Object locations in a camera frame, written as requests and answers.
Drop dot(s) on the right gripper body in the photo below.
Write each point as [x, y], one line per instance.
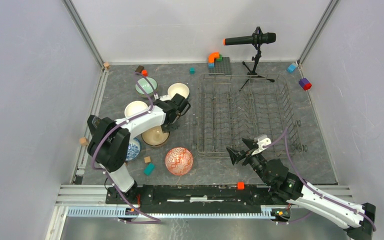
[256, 161]

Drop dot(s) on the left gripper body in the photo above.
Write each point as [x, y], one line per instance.
[169, 126]

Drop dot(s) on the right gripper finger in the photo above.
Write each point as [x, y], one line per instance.
[236, 155]
[250, 143]

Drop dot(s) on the teal and white bowl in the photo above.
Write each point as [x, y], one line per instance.
[178, 88]

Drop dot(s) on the mint green flower bowl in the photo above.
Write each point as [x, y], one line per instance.
[149, 85]

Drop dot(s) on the pink speckled bowl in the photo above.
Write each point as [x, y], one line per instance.
[155, 136]

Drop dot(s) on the orange bowl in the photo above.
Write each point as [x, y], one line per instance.
[135, 107]

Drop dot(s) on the blue zigzag pattern bowl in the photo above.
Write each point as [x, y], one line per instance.
[179, 161]

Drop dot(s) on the blue floral white bowl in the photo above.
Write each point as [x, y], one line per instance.
[134, 149]

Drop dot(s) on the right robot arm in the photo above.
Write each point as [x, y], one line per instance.
[357, 220]

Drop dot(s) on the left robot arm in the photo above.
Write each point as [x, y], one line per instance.
[108, 146]

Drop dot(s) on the small orange cube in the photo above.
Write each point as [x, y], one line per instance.
[240, 185]

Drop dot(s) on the small teal cube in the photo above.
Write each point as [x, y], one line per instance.
[192, 70]

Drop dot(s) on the red orange small block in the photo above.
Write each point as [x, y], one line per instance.
[144, 73]

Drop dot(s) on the brown block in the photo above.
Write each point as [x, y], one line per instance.
[139, 69]

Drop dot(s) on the grey building block baseplate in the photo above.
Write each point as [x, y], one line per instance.
[221, 67]

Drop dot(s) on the teal block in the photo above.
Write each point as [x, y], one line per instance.
[149, 169]

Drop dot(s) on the orange curved block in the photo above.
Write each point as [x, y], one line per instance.
[213, 57]

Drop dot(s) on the green block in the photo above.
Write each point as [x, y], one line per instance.
[219, 58]

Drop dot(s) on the black clear-top box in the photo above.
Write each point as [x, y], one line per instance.
[93, 122]

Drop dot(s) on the purple and red block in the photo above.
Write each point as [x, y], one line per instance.
[305, 84]

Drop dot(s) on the light blue block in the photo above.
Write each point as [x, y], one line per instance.
[292, 67]

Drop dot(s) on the black microphone tripod stand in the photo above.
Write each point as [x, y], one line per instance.
[252, 72]

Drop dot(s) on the black microphone orange tip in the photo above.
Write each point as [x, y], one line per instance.
[250, 39]

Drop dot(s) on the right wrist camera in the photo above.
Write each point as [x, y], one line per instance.
[262, 143]

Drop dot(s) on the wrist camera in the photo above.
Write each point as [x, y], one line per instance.
[262, 143]
[163, 98]

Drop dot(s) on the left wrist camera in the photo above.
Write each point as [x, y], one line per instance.
[163, 98]

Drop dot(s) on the grey wire dish rack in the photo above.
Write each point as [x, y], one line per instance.
[233, 107]

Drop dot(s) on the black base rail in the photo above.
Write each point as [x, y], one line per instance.
[210, 199]

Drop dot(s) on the wooden cube at wall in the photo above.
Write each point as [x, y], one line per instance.
[83, 141]

